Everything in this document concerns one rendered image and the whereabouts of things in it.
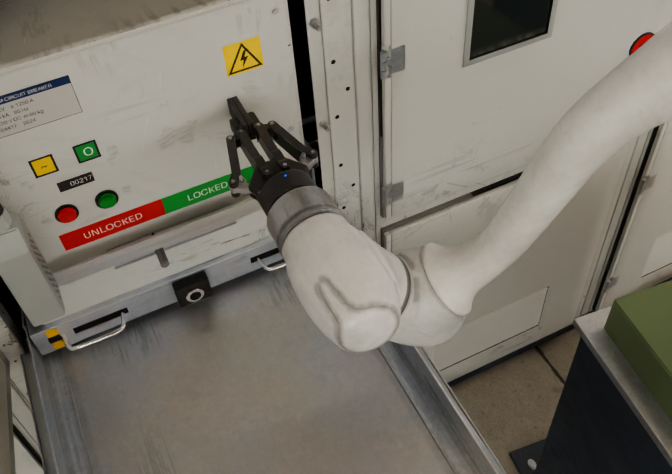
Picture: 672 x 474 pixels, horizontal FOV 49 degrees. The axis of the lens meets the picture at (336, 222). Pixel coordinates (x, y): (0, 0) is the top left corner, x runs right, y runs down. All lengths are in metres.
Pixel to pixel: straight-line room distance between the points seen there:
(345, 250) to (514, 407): 1.43
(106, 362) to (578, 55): 1.00
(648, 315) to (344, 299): 0.71
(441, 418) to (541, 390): 1.06
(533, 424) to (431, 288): 1.30
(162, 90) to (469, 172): 0.67
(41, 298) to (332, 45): 0.56
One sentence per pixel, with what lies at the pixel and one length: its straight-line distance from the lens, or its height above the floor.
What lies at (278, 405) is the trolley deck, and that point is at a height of 0.85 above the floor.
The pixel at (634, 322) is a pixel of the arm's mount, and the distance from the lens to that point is 1.36.
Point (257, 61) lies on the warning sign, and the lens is 1.08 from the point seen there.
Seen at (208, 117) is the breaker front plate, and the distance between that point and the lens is 1.10.
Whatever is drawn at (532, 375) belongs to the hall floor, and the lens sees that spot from 2.25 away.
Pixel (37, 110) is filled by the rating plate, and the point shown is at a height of 1.32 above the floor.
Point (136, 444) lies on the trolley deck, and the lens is 1.24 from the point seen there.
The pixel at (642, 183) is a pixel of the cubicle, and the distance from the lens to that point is 1.92.
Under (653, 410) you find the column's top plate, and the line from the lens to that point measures 1.38.
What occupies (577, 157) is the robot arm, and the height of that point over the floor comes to 1.40.
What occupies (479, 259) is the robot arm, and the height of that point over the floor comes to 1.21.
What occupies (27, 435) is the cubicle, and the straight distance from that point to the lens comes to 1.60.
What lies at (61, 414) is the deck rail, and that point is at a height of 0.85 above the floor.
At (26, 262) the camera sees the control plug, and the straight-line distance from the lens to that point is 1.05.
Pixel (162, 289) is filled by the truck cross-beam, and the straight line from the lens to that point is 1.30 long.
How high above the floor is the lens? 1.91
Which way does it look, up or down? 48 degrees down
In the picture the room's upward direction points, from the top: 5 degrees counter-clockwise
